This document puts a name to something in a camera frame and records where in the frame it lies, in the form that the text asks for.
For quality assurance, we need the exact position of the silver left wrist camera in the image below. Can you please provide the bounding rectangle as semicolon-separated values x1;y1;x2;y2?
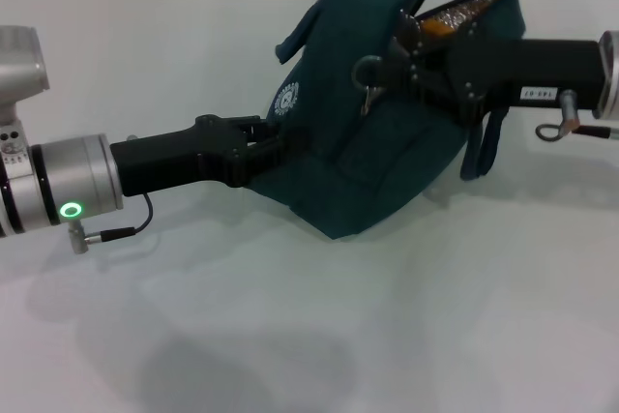
0;25;50;117

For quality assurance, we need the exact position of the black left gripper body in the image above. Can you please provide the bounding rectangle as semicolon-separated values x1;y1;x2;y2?
109;113;272;197

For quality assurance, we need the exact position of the yellow banana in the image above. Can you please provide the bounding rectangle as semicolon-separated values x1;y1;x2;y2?
418;0;505;40

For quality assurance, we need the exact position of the dark teal insulated lunch bag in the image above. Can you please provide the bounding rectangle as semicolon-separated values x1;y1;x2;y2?
249;0;528;242

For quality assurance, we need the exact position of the dark arm cable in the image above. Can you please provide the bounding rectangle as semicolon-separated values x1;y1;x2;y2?
66;191;154;255
534;88;619;144

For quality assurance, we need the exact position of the dark right arm cable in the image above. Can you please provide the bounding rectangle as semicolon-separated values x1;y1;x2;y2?
534;88;619;144

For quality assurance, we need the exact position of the dark left arm cable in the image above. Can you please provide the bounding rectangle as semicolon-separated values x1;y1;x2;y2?
66;191;154;255

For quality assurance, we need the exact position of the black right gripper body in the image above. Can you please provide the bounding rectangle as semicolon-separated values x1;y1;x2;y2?
445;37;606;125

